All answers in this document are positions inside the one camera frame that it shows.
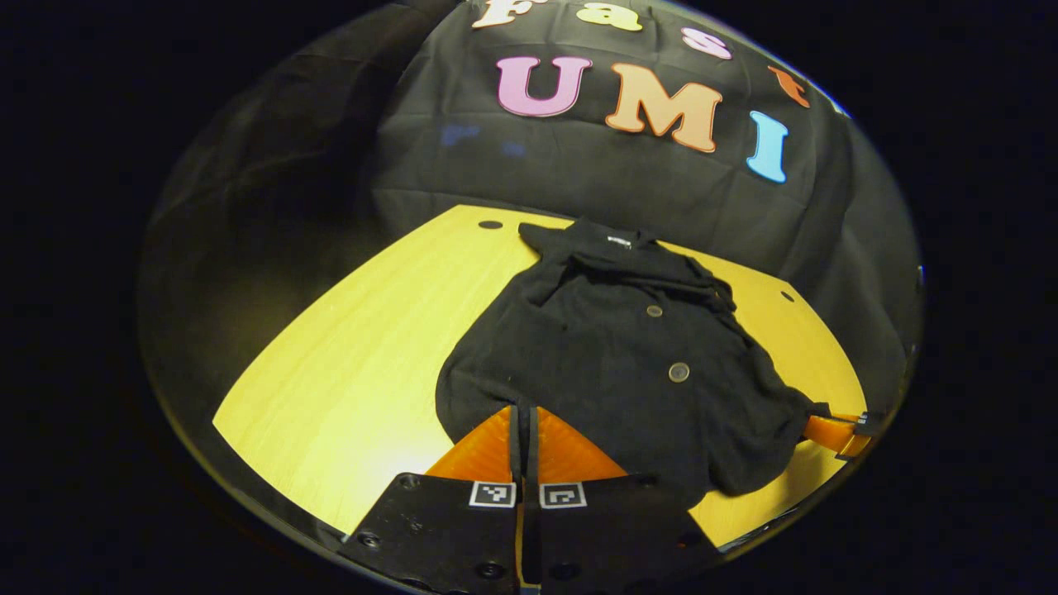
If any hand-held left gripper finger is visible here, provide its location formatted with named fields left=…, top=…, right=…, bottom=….
left=527, top=405, right=722, bottom=594
left=337, top=403, right=524, bottom=595

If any black button shirt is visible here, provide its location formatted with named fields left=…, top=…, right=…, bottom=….
left=436, top=217, right=832, bottom=509

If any black backdrop cloth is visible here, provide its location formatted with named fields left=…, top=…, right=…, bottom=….
left=136, top=0, right=925, bottom=397

